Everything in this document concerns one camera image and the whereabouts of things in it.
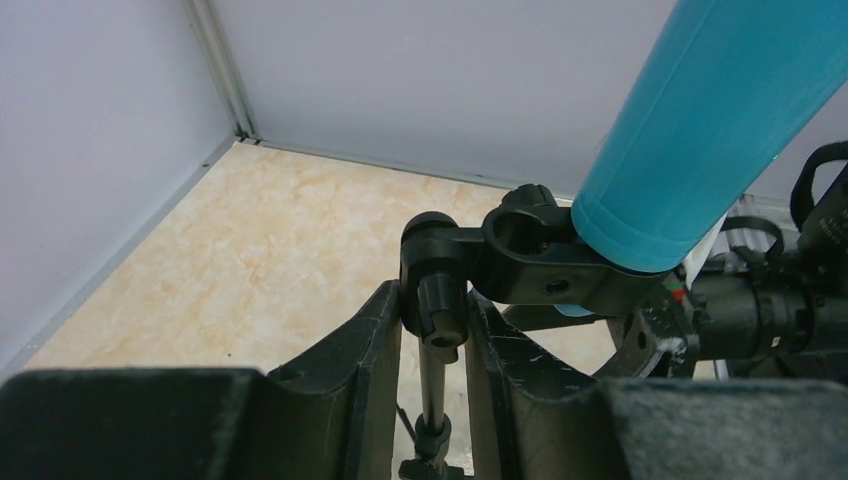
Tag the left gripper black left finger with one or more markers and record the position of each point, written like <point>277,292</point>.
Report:
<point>328,413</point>

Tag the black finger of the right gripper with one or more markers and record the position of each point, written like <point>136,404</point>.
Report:
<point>656,340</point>

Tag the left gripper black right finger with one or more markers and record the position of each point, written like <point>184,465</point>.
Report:
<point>662,430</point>

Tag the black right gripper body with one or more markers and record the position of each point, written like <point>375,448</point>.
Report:
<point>782,312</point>

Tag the small black tripod stand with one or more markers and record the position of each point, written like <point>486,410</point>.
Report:
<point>526,255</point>

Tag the turquoise toy microphone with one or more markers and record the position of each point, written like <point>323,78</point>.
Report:
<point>727,86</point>

